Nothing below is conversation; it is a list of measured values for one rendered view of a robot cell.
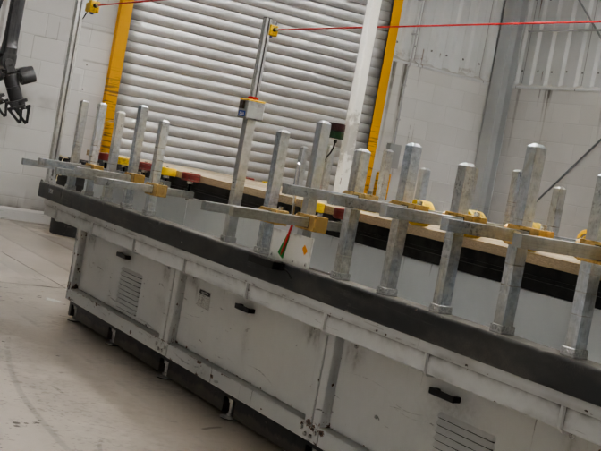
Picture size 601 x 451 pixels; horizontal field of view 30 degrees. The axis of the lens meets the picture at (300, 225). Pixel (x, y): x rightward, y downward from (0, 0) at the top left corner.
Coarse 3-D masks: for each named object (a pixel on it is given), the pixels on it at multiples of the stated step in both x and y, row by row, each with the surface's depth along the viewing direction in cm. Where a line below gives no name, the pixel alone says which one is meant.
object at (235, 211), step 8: (232, 208) 343; (240, 208) 343; (248, 208) 344; (240, 216) 343; (248, 216) 345; (256, 216) 346; (264, 216) 348; (272, 216) 349; (280, 216) 350; (288, 216) 352; (296, 216) 354; (288, 224) 352; (296, 224) 354; (304, 224) 355; (328, 224) 360; (336, 224) 361
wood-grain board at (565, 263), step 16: (144, 160) 582; (176, 176) 494; (208, 176) 489; (224, 176) 546; (256, 192) 431; (384, 224) 357; (464, 240) 322; (480, 240) 323; (496, 240) 347; (528, 256) 299; (544, 256) 294; (560, 256) 310; (576, 272) 284
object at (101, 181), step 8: (96, 176) 451; (104, 184) 452; (112, 184) 454; (120, 184) 455; (128, 184) 457; (136, 184) 459; (144, 184) 461; (168, 192) 467; (176, 192) 468; (184, 192) 470; (192, 192) 472
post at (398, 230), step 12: (408, 144) 318; (408, 156) 317; (420, 156) 317; (408, 168) 316; (408, 180) 316; (408, 192) 317; (396, 228) 317; (396, 240) 317; (396, 252) 318; (384, 264) 320; (396, 264) 318; (384, 276) 319; (396, 276) 319
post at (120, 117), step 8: (120, 112) 508; (120, 120) 508; (120, 128) 509; (112, 136) 511; (120, 136) 509; (112, 144) 509; (120, 144) 510; (112, 152) 508; (112, 160) 509; (112, 168) 510; (104, 192) 510; (112, 192) 511
